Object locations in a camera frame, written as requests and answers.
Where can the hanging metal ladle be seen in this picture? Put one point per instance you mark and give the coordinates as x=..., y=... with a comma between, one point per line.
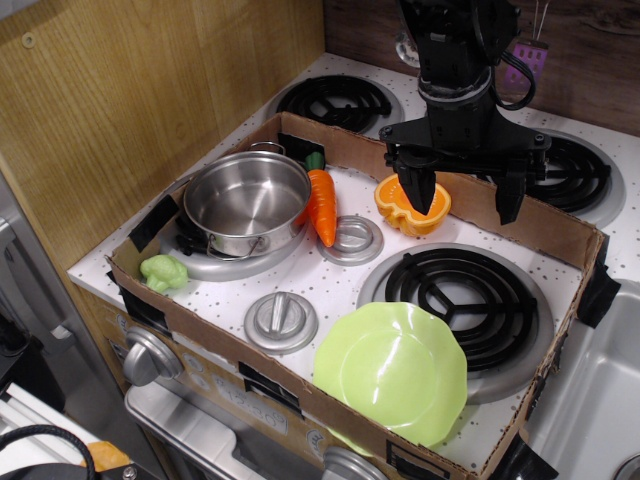
x=406, y=50

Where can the silver oven front knob left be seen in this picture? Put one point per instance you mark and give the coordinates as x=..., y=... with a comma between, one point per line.
x=149, y=358

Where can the green toy broccoli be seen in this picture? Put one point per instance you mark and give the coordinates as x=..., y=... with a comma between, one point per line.
x=162, y=272

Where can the purple spatula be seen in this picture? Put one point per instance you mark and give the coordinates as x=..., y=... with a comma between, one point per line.
x=532, y=53

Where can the silver stovetop knob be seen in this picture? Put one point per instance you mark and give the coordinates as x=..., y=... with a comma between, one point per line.
x=281, y=323
x=358, y=241

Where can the silver oven knob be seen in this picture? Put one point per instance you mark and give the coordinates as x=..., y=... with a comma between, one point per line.
x=149, y=358
x=343, y=464

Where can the light green plastic plate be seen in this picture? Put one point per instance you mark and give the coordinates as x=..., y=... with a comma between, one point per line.
x=398, y=365

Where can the back left black burner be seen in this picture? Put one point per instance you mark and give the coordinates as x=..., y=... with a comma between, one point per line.
x=352, y=103

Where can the back right black burner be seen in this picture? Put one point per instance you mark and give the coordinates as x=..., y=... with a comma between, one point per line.
x=582, y=180

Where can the front right black burner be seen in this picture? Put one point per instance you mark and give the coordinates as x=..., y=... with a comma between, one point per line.
x=497, y=313

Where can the silver oven door handle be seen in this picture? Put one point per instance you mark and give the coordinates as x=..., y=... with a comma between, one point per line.
x=209, y=442

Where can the silver oven front knob right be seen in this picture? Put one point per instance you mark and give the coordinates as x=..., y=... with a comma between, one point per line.
x=343, y=464

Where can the orange toy carrot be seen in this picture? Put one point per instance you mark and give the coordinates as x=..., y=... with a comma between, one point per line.
x=322, y=206

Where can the stainless steel pot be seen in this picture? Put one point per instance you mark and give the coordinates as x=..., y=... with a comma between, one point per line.
x=248, y=204

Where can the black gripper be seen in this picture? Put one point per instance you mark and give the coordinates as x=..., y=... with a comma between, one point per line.
x=472, y=138

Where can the silver stovetop knob upper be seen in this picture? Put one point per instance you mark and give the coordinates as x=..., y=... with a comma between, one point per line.
x=358, y=241

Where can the silver stovetop knob lower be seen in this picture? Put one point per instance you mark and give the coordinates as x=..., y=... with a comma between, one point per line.
x=281, y=323

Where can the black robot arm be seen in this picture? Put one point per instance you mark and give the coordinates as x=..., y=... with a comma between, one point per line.
x=459, y=44

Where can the orange toy pumpkin half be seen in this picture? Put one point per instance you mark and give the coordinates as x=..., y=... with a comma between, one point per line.
x=394, y=206

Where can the grey toy sink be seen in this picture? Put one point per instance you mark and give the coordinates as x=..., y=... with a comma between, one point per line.
x=586, y=423

